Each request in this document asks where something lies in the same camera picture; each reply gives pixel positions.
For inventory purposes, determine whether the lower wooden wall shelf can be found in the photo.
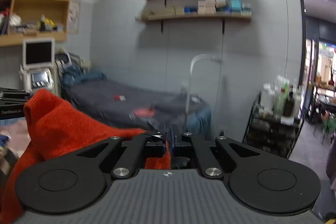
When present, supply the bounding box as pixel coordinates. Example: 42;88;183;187
135;0;252;22

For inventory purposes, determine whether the white monitor machine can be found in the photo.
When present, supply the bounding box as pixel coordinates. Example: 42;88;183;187
19;38;58;95

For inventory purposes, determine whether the pink dotted bed sheet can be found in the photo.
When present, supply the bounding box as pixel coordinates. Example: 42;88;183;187
1;118;31;157

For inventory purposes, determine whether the black metal trolley rack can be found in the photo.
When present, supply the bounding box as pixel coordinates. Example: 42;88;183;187
243;75;304;159

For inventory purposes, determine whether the dark grey massage bed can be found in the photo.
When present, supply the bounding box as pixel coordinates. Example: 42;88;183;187
60;65;211;139

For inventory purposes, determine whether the orange knit sweater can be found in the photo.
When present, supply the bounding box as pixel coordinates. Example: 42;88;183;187
1;90;173;223

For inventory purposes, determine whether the wooden wall cabinet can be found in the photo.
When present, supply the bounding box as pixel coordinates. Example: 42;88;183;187
1;0;71;47

